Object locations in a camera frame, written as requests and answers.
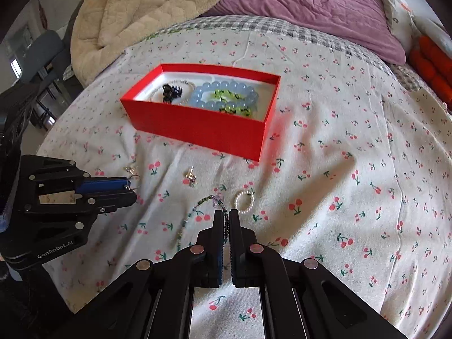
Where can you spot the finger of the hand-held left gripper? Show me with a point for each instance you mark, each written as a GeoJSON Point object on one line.
{"type": "Point", "coordinates": [113, 199]}
{"type": "Point", "coordinates": [102, 184]}

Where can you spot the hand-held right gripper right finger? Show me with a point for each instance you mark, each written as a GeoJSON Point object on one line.
{"type": "Point", "coordinates": [240, 254]}

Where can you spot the checked seat cushion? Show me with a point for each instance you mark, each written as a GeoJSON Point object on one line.
{"type": "Point", "coordinates": [69, 73]}

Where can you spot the beige fleece blanket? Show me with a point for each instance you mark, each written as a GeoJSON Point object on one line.
{"type": "Point", "coordinates": [141, 14]}

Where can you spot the silver pendant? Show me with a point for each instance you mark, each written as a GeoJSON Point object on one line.
{"type": "Point", "coordinates": [190, 176]}

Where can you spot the small gold earring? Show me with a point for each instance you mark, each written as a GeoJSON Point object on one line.
{"type": "Point", "coordinates": [130, 167]}

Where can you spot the white floral pillow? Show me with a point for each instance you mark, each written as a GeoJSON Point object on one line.
{"type": "Point", "coordinates": [395, 10]}

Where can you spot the orange plush cushion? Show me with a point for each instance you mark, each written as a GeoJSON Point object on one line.
{"type": "Point", "coordinates": [434, 63]}

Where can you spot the white quilted pillow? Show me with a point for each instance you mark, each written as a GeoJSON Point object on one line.
{"type": "Point", "coordinates": [438, 31]}

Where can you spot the dark chair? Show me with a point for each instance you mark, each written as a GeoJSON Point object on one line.
{"type": "Point", "coordinates": [39, 54]}

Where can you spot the black hair claw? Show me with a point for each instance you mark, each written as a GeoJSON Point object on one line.
{"type": "Point", "coordinates": [169, 92]}

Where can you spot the red cardboard box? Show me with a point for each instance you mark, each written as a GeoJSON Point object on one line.
{"type": "Point", "coordinates": [194, 130]}

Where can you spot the purple quilt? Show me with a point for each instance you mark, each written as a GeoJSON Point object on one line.
{"type": "Point", "coordinates": [317, 7]}

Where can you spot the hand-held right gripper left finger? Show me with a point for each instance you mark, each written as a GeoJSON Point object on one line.
{"type": "Point", "coordinates": [217, 254]}

